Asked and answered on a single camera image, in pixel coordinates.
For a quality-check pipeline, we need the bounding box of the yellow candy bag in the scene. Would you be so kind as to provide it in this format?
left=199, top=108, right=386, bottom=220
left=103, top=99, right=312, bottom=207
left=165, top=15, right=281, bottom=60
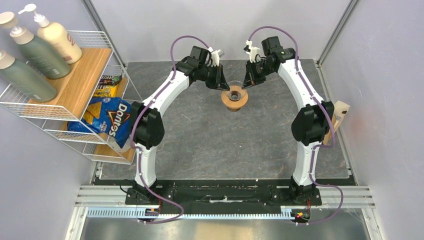
left=92, top=75, right=123, bottom=98

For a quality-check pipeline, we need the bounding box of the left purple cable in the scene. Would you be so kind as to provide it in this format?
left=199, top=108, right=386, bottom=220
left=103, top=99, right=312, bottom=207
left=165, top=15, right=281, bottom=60
left=129, top=35, right=185, bottom=225

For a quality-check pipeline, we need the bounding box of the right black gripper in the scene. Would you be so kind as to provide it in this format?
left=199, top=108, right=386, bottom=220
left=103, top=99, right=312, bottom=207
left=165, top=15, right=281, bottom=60
left=243, top=59, right=275, bottom=90

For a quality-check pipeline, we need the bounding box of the cream pump bottle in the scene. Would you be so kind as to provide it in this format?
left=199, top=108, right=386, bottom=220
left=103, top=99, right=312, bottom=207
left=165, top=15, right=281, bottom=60
left=18, top=3, right=83, bottom=64

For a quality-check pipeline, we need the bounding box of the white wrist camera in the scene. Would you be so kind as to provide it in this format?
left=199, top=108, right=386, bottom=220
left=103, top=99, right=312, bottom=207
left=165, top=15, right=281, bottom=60
left=207, top=47, right=225, bottom=67
left=243, top=40, right=261, bottom=63

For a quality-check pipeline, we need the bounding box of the blue Doritos chip bag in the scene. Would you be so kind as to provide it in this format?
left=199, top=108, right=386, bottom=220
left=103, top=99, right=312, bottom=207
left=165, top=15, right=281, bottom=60
left=67, top=97, right=131, bottom=149

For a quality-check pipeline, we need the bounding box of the green pump bottle middle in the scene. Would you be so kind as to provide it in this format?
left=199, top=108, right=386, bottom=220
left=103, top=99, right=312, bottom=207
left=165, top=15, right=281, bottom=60
left=0, top=11, right=71, bottom=80

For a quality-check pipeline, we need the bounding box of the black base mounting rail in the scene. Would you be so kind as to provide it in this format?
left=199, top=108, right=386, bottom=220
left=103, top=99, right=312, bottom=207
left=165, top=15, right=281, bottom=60
left=88, top=179, right=349, bottom=225

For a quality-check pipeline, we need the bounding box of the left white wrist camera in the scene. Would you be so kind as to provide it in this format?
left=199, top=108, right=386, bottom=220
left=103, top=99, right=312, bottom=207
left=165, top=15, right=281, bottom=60
left=207, top=47, right=225, bottom=67

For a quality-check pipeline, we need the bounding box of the purple cable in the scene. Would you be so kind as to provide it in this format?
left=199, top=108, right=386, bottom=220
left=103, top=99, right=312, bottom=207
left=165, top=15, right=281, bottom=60
left=247, top=26, right=345, bottom=227
left=129, top=35, right=185, bottom=225

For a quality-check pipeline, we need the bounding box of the green pump bottle front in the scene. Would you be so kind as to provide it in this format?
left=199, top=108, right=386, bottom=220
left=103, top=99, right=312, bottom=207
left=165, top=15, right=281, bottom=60
left=0, top=49, right=57, bottom=103

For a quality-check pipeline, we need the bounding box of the wooden filter holder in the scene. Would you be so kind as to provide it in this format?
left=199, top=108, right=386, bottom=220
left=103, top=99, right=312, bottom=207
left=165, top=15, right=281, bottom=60
left=322, top=100, right=350, bottom=146

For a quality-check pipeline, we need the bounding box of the white wire shelf rack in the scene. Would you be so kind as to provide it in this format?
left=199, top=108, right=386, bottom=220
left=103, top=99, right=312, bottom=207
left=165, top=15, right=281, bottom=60
left=0, top=30, right=142, bottom=165

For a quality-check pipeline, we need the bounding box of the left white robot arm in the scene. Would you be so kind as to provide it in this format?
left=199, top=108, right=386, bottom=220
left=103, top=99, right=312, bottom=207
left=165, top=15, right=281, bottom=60
left=129, top=46, right=230, bottom=205

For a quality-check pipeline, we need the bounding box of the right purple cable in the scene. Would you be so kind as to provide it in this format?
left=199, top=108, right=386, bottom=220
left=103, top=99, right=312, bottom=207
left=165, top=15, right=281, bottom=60
left=247, top=26, right=345, bottom=227

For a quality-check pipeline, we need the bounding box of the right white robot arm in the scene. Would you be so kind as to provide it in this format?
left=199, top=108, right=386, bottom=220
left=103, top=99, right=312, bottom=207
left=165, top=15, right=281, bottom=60
left=242, top=36, right=335, bottom=205

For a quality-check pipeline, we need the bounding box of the clear glass dripper cone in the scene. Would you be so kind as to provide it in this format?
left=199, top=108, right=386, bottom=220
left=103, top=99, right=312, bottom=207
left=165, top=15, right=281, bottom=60
left=221, top=80, right=248, bottom=102

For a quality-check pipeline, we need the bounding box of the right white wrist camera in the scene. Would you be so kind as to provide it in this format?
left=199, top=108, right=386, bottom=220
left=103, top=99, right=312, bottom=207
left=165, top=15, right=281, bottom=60
left=243, top=40, right=261, bottom=63

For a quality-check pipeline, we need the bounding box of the wooden dripper stand ring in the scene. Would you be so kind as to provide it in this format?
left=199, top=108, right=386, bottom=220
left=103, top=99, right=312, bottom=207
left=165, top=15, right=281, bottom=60
left=220, top=86, right=249, bottom=113

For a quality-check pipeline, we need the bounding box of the green pump bottle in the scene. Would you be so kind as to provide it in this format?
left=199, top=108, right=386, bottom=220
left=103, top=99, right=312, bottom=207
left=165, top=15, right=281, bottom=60
left=0, top=49, right=57, bottom=103
left=0, top=11, right=71, bottom=80

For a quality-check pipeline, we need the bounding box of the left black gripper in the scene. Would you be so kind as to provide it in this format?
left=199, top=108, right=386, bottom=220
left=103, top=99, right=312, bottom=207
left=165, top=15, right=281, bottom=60
left=199, top=64, right=230, bottom=93

